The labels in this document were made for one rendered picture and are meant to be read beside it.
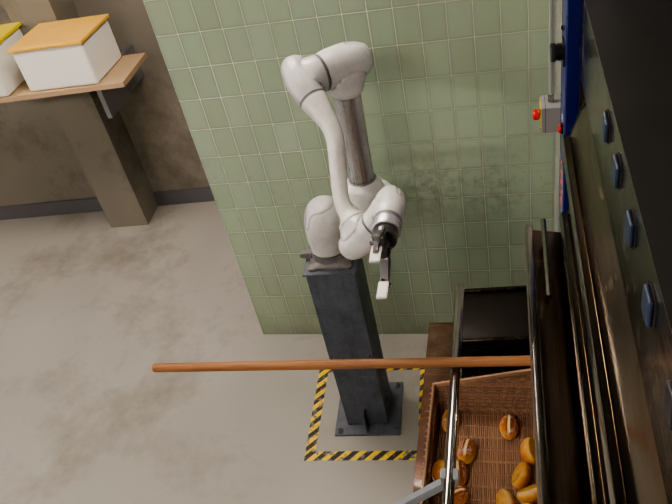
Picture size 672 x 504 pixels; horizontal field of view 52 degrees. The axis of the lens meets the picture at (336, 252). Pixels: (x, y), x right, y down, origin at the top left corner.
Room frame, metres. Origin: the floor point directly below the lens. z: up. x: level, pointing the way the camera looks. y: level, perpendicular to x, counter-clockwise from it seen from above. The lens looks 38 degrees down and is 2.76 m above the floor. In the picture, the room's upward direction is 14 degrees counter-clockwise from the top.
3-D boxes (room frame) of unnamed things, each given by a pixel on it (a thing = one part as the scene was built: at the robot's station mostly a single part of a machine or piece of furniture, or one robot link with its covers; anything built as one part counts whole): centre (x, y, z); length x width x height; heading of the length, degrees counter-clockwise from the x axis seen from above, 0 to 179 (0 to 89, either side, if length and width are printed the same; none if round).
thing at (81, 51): (4.14, 1.26, 1.43); 0.49 x 0.41 x 0.27; 75
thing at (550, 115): (2.15, -0.87, 1.46); 0.10 x 0.07 x 0.10; 162
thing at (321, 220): (2.23, 0.01, 1.17); 0.18 x 0.16 x 0.22; 112
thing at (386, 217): (1.69, -0.17, 1.48); 0.09 x 0.06 x 0.09; 72
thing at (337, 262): (2.23, 0.04, 1.03); 0.22 x 0.18 x 0.06; 75
